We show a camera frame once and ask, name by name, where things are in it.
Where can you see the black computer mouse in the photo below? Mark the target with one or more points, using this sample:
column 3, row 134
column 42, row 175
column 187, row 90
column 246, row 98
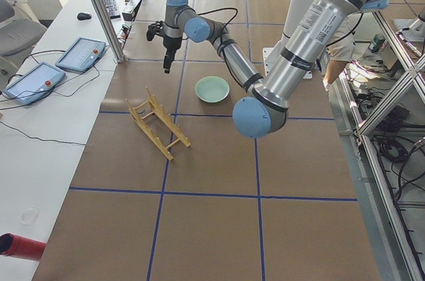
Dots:
column 83, row 16

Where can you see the wooden dish rack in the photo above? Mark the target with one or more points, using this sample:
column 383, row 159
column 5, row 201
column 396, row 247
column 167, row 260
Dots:
column 157, row 124

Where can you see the light green round plate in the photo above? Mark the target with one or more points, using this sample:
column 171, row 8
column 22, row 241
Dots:
column 212, row 89

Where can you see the red fire extinguisher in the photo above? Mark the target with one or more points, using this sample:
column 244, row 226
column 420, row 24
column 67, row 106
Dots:
column 20, row 247

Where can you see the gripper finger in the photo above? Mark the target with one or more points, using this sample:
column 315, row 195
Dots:
column 168, row 60

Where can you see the upper blue teach pendant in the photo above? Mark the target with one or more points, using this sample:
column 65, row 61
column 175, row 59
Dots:
column 81, row 55

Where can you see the black keyboard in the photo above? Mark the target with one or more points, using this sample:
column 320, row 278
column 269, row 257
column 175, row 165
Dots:
column 112, row 8

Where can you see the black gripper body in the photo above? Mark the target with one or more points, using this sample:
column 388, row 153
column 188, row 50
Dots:
column 171, row 43

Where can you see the grey aluminium frame post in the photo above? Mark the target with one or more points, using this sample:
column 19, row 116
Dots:
column 108, row 29

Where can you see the lower blue teach pendant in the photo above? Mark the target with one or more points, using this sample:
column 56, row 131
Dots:
column 34, row 84

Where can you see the blue teach pendant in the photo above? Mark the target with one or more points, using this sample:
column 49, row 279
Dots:
column 34, row 84
column 81, row 55

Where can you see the aluminium frame with cables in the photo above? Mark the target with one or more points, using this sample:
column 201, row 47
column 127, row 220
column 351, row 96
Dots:
column 384, row 92

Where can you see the grey office chair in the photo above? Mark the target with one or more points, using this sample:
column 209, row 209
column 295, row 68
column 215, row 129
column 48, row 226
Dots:
column 18, row 37

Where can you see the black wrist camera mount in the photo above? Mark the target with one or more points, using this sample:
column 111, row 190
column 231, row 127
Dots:
column 154, row 29

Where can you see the person in white shirt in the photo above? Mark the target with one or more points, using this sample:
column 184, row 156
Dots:
column 341, row 48

